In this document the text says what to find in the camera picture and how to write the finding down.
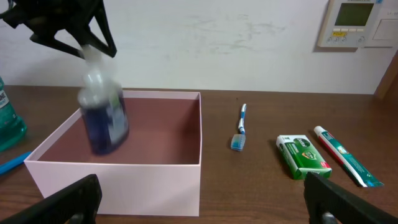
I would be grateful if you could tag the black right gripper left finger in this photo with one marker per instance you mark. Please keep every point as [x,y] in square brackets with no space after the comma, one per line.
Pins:
[76,203]

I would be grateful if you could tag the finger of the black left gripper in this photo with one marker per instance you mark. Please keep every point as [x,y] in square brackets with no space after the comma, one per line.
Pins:
[56,44]
[107,46]

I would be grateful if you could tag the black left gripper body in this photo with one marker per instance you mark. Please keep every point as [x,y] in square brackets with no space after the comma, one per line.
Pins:
[41,15]

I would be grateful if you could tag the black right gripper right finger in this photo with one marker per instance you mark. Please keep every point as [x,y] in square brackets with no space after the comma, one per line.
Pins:
[329,203]

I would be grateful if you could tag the green soap box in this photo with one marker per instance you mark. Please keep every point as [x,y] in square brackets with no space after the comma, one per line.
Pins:
[302,157]

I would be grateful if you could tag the clear spray bottle dark liquid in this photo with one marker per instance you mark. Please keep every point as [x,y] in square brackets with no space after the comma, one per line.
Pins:
[102,105]

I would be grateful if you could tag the teal mouthwash bottle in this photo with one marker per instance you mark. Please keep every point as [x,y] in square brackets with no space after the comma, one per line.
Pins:
[13,127]

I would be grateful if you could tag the green white toothpaste tube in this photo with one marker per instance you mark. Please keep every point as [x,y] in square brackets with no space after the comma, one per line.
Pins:
[355,169]

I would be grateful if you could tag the blue disposable razor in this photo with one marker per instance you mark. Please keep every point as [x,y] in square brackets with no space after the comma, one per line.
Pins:
[13,163]

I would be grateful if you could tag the pink open cardboard box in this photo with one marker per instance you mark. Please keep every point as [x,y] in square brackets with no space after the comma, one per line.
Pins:
[157,169]

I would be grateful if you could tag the blue white toothbrush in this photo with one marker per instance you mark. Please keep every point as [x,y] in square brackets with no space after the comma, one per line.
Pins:
[238,140]

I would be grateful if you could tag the white wall switch plate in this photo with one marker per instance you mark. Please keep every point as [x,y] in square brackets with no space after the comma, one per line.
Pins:
[384,30]

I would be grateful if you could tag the white wall control panel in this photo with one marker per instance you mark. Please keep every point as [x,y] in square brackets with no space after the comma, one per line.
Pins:
[348,23]

